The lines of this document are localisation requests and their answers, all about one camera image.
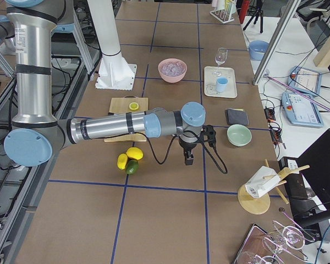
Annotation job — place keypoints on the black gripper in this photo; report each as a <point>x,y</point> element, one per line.
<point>187,147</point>

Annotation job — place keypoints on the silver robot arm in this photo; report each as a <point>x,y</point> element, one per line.
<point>37,134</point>
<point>7,32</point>

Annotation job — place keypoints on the wooden cup tree stand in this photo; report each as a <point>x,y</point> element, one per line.
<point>261,205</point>

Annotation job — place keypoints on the blue plastic cup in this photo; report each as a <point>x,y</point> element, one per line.
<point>221,84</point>

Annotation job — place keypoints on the clear ice cubes pile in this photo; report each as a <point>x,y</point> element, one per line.
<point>175,68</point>

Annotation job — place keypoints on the green ceramic bowl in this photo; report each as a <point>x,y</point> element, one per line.
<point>239,135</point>

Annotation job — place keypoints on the large yellow lemon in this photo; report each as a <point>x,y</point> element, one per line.
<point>134,153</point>

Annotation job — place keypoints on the green lime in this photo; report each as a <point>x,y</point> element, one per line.
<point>132,166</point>

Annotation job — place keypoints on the grey folded cloth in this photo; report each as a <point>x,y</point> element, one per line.
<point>236,116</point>

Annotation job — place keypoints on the small yellow lemon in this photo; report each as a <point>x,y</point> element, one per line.
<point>122,161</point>

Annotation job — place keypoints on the lemon half slice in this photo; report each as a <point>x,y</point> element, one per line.
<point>133,106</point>

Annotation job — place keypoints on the white carton on stand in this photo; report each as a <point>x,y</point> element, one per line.
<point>263,181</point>

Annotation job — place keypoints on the cream bear tray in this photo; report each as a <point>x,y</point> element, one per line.
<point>210,82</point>

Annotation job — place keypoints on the pink bowl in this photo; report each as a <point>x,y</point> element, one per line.
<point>171,79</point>

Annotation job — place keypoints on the wooden cutting board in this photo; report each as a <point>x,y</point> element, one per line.
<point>121,105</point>

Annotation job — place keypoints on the clear wine glass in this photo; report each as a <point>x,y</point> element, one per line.
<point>220,58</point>

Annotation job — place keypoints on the near blue teach pendant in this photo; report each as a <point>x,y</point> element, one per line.
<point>300,111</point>

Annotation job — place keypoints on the blue teach pendant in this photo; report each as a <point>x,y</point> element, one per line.
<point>300,111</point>
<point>305,80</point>

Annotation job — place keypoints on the hanging wine glass rack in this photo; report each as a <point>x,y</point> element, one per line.
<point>283,243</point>

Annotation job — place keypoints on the blue bowl on desk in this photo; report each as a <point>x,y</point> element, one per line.
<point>257,49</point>

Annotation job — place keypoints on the far blue teach pendant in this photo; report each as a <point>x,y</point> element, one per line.
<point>305,80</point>

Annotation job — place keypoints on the red cylinder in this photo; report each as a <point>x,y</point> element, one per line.
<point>243,10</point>

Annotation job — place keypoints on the black tripod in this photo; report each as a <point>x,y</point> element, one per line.
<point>258,15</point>

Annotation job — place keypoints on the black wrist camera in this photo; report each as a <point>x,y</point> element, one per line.
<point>209,132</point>

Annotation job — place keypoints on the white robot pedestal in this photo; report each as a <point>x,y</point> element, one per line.
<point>114,71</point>

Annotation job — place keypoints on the white wire cup rack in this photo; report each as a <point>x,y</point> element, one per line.
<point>223,10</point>

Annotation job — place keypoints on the aluminium frame post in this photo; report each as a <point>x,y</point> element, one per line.
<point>275,39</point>

